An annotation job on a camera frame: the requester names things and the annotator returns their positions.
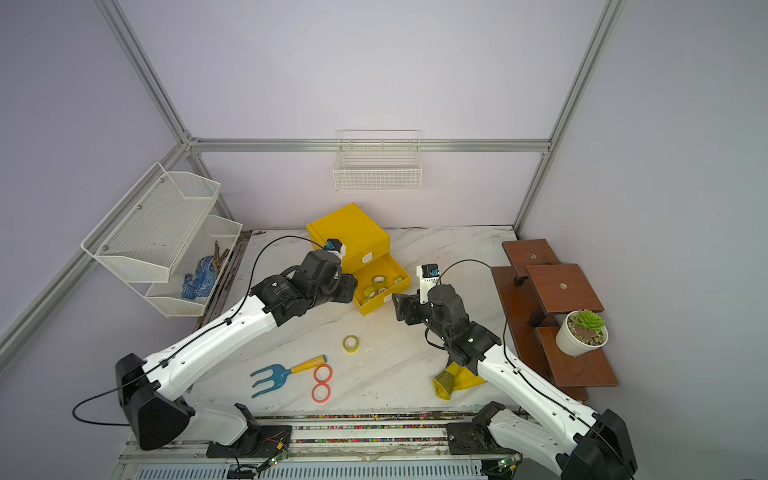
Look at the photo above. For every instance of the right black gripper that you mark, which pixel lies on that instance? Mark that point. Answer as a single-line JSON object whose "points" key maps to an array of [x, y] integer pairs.
{"points": [[414, 303]]}

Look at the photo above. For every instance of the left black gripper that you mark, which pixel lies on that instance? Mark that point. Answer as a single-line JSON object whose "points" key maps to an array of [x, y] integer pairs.
{"points": [[351, 285]]}

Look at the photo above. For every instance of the yellow drawer cabinet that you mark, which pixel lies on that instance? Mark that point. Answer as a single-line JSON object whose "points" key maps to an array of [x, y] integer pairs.
{"points": [[368, 253]]}

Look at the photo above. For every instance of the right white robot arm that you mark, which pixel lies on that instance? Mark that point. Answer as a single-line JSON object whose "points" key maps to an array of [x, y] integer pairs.
{"points": [[568, 438]]}

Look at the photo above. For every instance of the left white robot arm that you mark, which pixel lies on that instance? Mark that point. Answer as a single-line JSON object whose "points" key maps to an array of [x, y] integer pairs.
{"points": [[152, 391]]}

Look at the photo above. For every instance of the yellow black rubber glove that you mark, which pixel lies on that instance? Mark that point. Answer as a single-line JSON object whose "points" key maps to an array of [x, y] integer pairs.
{"points": [[454, 378]]}

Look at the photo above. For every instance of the brown wooden stepped shelf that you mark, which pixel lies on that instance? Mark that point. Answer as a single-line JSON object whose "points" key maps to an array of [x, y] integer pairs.
{"points": [[537, 291]]}

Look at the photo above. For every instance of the blue item in shelf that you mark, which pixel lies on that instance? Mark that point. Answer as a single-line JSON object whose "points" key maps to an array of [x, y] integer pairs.
{"points": [[201, 283]]}

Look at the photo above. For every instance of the potted succulent white pot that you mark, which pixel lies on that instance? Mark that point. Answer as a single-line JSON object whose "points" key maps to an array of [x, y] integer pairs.
{"points": [[581, 332]]}

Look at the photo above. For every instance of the white mesh two-tier shelf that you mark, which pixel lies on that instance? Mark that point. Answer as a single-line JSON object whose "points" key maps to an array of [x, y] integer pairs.
{"points": [[159, 233]]}

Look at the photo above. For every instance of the teal garden fork yellow handle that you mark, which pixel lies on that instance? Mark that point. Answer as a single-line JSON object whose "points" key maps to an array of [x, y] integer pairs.
{"points": [[274, 377]]}

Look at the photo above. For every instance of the white wire wall basket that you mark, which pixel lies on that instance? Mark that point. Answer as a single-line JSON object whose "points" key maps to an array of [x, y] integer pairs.
{"points": [[378, 160]]}

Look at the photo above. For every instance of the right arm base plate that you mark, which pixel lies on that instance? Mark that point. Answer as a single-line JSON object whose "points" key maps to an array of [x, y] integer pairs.
{"points": [[474, 437]]}

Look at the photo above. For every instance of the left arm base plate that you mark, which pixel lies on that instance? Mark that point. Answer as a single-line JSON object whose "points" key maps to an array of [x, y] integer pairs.
{"points": [[258, 440]]}

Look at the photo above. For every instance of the aluminium frame rail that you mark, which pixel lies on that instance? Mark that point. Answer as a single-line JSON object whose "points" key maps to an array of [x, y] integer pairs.
{"points": [[18, 338]]}

